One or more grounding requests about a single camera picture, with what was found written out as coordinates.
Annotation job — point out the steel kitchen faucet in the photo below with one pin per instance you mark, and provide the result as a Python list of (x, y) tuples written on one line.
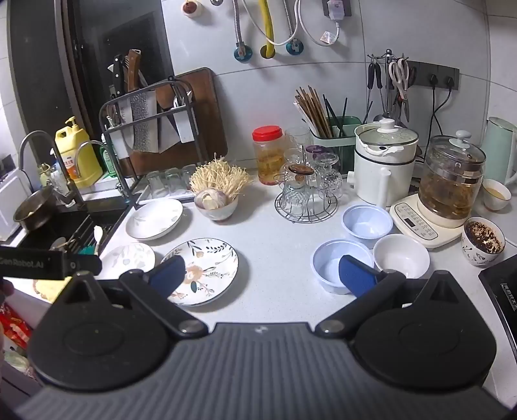
[(60, 173)]

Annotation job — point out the steel pot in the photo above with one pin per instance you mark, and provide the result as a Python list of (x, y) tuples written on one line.
[(34, 208)]

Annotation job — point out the light blue plastic bowl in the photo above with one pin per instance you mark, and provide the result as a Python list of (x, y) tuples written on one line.
[(367, 224), (327, 266)]

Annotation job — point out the bundle of chopsticks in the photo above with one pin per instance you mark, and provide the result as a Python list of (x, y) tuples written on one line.
[(313, 109)]

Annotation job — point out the black wall power strip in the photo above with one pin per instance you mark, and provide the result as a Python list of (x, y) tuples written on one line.
[(440, 68)]

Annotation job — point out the round wall hook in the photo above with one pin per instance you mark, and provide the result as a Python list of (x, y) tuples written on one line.
[(190, 7)]

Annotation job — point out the red-lidded plastic jar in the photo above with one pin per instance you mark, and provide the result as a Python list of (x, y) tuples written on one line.
[(268, 155)]

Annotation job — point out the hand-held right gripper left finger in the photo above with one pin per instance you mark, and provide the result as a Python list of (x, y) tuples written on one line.
[(169, 272)]

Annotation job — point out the hanging scissors and utensils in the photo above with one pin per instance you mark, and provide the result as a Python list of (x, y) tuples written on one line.
[(387, 80)]

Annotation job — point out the red snack packets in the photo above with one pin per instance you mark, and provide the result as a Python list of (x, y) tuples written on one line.
[(14, 327)]

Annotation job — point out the green bottle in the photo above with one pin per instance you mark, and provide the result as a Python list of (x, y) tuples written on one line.
[(108, 161)]

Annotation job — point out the glass health kettle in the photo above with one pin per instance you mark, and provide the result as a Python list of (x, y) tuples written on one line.
[(452, 177)]

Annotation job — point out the slim curved faucet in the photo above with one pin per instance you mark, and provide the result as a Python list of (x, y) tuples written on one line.
[(97, 144)]

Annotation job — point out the steel cleaver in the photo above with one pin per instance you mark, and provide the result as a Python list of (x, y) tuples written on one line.
[(141, 121)]

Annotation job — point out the black kitchen sink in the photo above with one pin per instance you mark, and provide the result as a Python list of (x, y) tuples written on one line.
[(76, 226)]

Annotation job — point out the black induction cooker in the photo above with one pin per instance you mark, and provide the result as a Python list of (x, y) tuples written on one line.
[(503, 290)]

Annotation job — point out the plain white bowl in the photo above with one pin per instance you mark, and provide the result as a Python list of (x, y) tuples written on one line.
[(402, 254)]

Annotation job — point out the clear drinking glass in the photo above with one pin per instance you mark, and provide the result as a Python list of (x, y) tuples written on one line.
[(155, 183), (188, 177), (173, 181)]

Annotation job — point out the black knife rack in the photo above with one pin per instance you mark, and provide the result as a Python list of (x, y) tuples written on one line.
[(106, 121)]

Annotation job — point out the white spoon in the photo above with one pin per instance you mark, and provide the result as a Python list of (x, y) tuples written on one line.
[(97, 238)]

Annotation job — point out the mint green kettle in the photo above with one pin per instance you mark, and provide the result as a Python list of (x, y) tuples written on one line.
[(501, 149)]

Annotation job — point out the cream kettle heating base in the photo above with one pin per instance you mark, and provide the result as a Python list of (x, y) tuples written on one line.
[(416, 226)]

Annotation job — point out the large floral plate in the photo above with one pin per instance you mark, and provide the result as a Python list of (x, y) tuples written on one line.
[(210, 266)]

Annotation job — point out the green chopstick holder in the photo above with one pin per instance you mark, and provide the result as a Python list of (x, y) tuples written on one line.
[(347, 139)]

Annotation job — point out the yellow detergent bottle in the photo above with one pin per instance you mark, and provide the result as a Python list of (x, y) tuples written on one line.
[(78, 157)]

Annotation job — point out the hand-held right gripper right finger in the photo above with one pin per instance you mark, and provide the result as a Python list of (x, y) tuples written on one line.
[(355, 276)]

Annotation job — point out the white wall plug adapter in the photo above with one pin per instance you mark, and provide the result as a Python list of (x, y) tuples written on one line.
[(337, 8)]

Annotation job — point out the bowl with chili residue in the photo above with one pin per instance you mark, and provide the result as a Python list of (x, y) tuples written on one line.
[(482, 242)]

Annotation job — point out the white electric cooking pot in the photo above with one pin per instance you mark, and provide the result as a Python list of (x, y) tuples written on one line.
[(379, 169)]

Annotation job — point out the small floral plate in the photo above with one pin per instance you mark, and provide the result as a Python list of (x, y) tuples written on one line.
[(129, 260)]

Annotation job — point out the white tea cup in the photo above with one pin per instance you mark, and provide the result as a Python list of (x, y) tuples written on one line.
[(496, 196)]

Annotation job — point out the cluster of crystal glasses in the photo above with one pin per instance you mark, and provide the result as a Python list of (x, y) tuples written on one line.
[(327, 173)]

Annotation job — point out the garlic bulb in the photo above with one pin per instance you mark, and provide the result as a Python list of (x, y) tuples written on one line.
[(206, 200)]

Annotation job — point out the white bowl holding mushrooms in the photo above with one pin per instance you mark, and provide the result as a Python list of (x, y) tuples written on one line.
[(220, 212)]

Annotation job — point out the wooden cutting board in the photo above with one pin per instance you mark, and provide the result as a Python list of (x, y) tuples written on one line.
[(208, 121)]

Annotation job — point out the yellow cloth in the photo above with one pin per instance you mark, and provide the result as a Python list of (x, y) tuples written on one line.
[(48, 288)]

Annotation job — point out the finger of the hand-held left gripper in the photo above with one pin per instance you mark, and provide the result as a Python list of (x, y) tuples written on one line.
[(83, 264)]

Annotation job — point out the dark window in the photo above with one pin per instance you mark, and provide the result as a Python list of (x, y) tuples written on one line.
[(101, 48)]

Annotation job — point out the white deep leaf-print plate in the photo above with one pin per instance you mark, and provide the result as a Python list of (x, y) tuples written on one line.
[(155, 220)]

